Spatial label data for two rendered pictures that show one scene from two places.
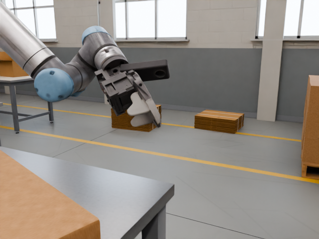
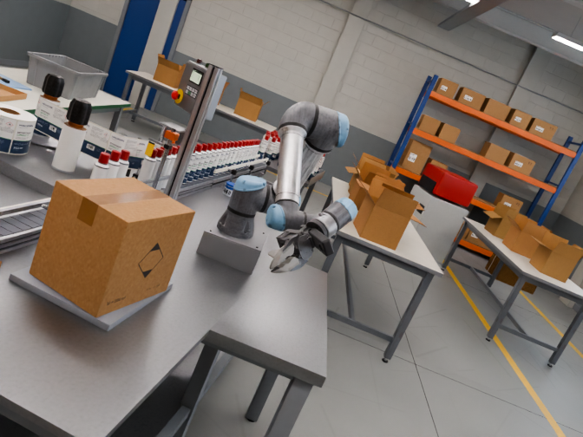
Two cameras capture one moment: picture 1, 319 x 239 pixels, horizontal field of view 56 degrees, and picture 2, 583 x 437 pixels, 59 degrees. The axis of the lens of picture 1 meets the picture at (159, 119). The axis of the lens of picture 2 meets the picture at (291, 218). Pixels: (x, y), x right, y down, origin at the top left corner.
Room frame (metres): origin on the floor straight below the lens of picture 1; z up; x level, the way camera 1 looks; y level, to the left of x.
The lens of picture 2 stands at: (0.01, -1.12, 1.57)
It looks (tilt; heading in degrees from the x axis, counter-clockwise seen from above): 14 degrees down; 62
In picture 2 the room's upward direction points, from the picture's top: 23 degrees clockwise
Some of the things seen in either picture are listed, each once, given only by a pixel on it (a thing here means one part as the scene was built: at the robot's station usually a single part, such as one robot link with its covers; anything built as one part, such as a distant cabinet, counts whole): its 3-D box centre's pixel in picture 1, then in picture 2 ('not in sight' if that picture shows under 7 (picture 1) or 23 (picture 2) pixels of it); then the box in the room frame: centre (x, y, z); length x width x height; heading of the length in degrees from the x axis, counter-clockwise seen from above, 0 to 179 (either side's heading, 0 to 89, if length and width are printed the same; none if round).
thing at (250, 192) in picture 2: not in sight; (249, 193); (0.76, 0.71, 1.10); 0.13 x 0.12 x 0.14; 174
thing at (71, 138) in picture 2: not in sight; (72, 134); (0.11, 1.08, 1.03); 0.09 x 0.09 x 0.30
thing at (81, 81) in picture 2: not in sight; (67, 77); (0.05, 3.31, 0.91); 0.60 x 0.40 x 0.22; 67
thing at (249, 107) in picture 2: not in sight; (251, 106); (2.54, 6.24, 0.97); 0.48 x 0.47 x 0.37; 66
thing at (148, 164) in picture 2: not in sight; (146, 171); (0.42, 1.03, 0.98); 0.05 x 0.05 x 0.20
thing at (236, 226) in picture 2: not in sight; (238, 219); (0.76, 0.72, 0.98); 0.15 x 0.15 x 0.10
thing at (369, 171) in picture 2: not in sight; (371, 190); (2.55, 2.54, 0.97); 0.45 x 0.44 x 0.37; 157
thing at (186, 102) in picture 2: not in sight; (199, 90); (0.51, 1.02, 1.38); 0.17 x 0.10 x 0.19; 110
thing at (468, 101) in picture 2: not in sight; (471, 173); (6.61, 5.80, 1.26); 2.77 x 0.60 x 2.51; 154
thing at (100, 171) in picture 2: not in sight; (97, 179); (0.21, 0.74, 0.98); 0.05 x 0.05 x 0.20
